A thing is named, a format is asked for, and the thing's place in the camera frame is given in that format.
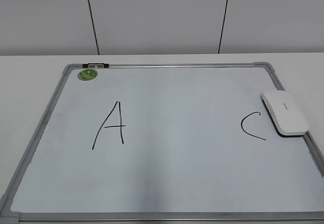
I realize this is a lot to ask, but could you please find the white board eraser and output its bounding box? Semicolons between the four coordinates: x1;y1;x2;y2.
262;90;309;137

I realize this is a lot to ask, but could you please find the round green magnet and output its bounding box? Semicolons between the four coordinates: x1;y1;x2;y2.
77;69;98;81

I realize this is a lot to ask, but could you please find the black silver hanging clip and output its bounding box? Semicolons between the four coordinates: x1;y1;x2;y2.
82;63;109;68

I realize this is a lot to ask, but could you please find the white board with grey frame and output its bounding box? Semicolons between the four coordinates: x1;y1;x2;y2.
1;62;323;223

